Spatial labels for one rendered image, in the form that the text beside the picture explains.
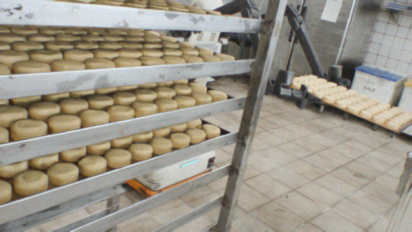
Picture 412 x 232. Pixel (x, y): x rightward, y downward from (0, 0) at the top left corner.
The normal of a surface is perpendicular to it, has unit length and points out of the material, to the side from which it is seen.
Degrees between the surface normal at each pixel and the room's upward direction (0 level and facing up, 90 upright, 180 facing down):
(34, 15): 90
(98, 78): 90
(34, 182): 0
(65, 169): 0
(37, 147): 90
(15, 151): 90
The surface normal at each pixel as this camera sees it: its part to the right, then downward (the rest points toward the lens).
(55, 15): 0.76, 0.34
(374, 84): -0.68, 0.18
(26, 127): 0.18, -0.93
